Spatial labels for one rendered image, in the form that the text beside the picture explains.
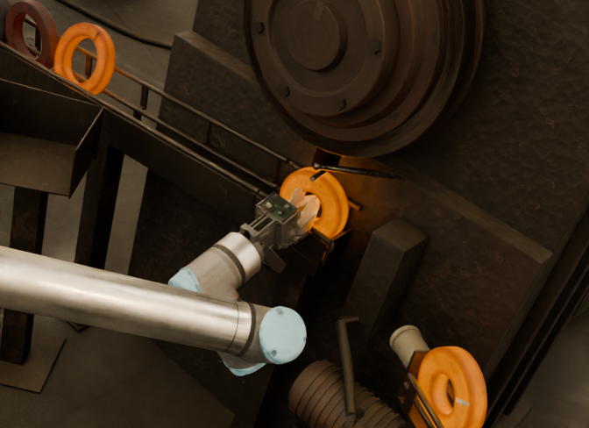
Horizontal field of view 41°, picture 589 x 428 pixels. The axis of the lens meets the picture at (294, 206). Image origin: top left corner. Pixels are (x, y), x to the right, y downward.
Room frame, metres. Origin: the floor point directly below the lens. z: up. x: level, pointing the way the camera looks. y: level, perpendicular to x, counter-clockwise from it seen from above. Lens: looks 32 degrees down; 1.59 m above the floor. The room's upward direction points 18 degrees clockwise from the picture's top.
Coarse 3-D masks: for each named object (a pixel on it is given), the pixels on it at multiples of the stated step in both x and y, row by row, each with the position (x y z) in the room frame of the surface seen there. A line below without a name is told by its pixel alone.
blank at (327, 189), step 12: (312, 168) 1.40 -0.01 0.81; (288, 180) 1.40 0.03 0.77; (300, 180) 1.39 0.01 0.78; (324, 180) 1.37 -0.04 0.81; (336, 180) 1.39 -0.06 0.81; (288, 192) 1.40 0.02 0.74; (312, 192) 1.37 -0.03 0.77; (324, 192) 1.36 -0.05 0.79; (336, 192) 1.36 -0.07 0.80; (324, 204) 1.36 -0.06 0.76; (336, 204) 1.35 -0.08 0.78; (324, 216) 1.35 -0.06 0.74; (336, 216) 1.34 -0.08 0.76; (324, 228) 1.35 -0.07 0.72; (336, 228) 1.34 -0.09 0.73
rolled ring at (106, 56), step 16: (64, 32) 1.82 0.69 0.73; (80, 32) 1.80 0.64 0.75; (96, 32) 1.78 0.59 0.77; (64, 48) 1.80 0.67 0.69; (96, 48) 1.76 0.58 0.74; (112, 48) 1.77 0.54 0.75; (64, 64) 1.79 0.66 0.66; (96, 64) 1.74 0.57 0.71; (112, 64) 1.75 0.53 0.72; (96, 80) 1.72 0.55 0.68
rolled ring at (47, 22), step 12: (24, 0) 1.87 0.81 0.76; (12, 12) 1.87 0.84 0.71; (24, 12) 1.85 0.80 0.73; (36, 12) 1.83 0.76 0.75; (48, 12) 1.85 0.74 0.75; (12, 24) 1.87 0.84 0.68; (48, 24) 1.82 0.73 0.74; (12, 36) 1.87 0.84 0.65; (48, 36) 1.80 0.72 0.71; (24, 48) 1.87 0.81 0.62; (48, 48) 1.80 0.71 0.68; (24, 60) 1.84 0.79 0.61; (36, 60) 1.82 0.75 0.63; (48, 60) 1.80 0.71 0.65
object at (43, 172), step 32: (0, 96) 1.51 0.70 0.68; (32, 96) 1.52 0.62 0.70; (64, 96) 1.53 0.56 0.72; (0, 128) 1.51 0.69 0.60; (32, 128) 1.52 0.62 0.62; (64, 128) 1.53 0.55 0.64; (96, 128) 1.49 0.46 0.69; (0, 160) 1.40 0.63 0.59; (32, 160) 1.43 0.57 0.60; (64, 160) 1.46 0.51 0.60; (32, 192) 1.39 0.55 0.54; (64, 192) 1.34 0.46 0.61; (32, 224) 1.40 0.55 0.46; (32, 320) 1.45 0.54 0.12; (0, 352) 1.39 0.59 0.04; (32, 352) 1.45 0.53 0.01; (0, 384) 1.32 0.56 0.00; (32, 384) 1.35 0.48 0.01
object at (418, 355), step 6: (414, 354) 1.06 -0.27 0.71; (420, 354) 1.07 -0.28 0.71; (426, 354) 1.07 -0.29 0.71; (414, 360) 1.06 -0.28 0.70; (420, 360) 1.07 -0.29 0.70; (408, 366) 1.06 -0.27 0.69; (414, 366) 1.06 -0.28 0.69; (420, 366) 1.07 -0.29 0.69; (408, 372) 1.06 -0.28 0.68; (414, 372) 1.06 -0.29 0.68; (402, 384) 1.06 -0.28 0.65; (402, 390) 1.06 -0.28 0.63; (396, 396) 1.06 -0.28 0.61
